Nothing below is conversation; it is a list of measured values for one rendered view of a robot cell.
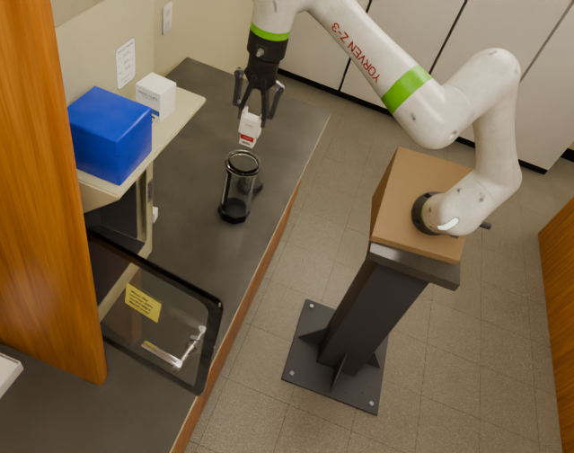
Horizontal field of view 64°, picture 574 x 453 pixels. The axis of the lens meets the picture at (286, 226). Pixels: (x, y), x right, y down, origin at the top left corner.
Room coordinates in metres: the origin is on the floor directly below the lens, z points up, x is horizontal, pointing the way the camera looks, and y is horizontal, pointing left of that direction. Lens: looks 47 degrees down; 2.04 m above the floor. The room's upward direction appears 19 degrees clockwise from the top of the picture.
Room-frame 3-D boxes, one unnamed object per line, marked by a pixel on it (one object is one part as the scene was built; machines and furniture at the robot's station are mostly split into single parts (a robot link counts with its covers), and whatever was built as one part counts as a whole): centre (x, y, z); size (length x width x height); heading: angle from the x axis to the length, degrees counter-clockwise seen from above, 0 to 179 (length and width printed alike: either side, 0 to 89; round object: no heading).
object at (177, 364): (0.39, 0.14, 1.20); 0.10 x 0.05 x 0.03; 78
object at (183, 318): (0.43, 0.20, 1.19); 0.30 x 0.01 x 0.40; 78
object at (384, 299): (1.21, -0.45, 0.45); 0.48 x 0.48 x 0.90; 88
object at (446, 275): (1.21, -0.45, 0.92); 0.32 x 0.32 x 0.04; 88
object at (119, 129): (0.52, 0.31, 1.56); 0.10 x 0.10 x 0.09; 86
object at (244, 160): (1.02, 0.18, 1.06); 0.11 x 0.11 x 0.21
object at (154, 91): (0.67, 0.30, 1.54); 0.05 x 0.05 x 0.06; 81
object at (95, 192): (0.61, 0.30, 1.46); 0.32 x 0.12 x 0.10; 176
